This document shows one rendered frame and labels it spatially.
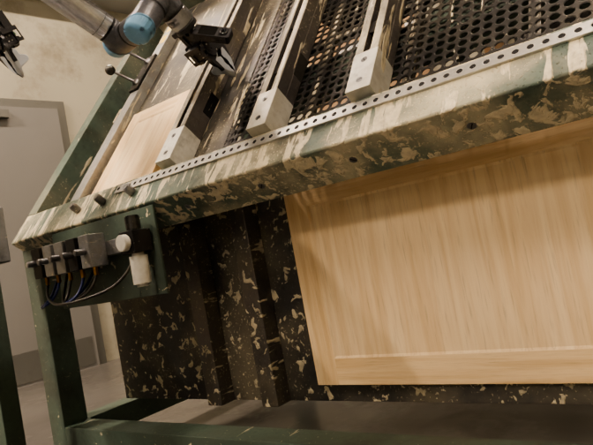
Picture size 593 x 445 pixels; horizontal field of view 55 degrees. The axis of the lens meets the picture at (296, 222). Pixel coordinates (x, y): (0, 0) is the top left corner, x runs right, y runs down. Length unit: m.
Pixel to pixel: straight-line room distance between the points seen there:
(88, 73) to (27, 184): 1.18
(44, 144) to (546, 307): 4.25
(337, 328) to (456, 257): 0.38
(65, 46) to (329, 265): 4.23
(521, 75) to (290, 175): 0.52
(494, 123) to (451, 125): 0.08
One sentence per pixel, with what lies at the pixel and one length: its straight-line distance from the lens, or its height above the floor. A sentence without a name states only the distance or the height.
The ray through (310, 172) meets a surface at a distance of 1.26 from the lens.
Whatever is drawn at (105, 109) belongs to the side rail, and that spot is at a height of 1.31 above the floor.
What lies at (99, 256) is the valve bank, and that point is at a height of 0.70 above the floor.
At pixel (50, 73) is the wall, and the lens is 5.26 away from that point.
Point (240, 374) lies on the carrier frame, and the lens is 1.80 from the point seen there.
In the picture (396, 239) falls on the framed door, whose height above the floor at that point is 0.60.
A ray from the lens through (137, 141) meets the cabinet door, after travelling 1.99.
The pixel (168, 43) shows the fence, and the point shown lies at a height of 1.53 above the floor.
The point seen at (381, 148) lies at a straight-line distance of 1.16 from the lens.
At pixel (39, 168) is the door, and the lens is 4.90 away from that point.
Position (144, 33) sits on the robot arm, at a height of 1.25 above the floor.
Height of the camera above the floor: 0.62
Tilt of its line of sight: 3 degrees up
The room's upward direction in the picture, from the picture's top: 10 degrees counter-clockwise
